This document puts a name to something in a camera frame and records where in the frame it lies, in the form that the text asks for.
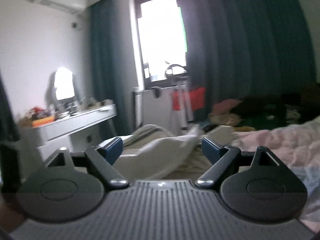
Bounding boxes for pink plush pillow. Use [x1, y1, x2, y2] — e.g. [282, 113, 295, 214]
[211, 99, 242, 115]

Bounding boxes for dark teal curtain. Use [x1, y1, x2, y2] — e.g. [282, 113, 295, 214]
[177, 0, 316, 121]
[89, 0, 133, 139]

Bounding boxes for white vanity desk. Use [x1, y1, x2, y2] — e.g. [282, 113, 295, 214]
[21, 104, 117, 178]

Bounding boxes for lit vanity mirror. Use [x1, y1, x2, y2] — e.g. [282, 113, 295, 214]
[52, 67, 79, 107]

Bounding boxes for white sweatpants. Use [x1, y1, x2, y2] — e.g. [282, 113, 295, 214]
[113, 125, 235, 182]

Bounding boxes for window with dark frame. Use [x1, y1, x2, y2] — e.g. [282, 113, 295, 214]
[133, 0, 187, 90]

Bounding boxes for dark teal right curtain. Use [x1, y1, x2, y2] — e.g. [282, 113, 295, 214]
[177, 0, 316, 121]

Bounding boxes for black clothes pile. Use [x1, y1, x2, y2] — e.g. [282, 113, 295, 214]
[230, 93, 319, 130]

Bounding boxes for dark teal left curtain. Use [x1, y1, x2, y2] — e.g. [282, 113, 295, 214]
[89, 0, 133, 139]

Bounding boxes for pink white bed duvet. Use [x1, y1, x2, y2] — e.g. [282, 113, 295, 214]
[97, 115, 320, 227]

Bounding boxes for orange tray box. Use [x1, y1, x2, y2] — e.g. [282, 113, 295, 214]
[31, 116, 55, 128]

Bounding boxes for red bag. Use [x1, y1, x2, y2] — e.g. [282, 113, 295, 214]
[171, 87, 206, 111]

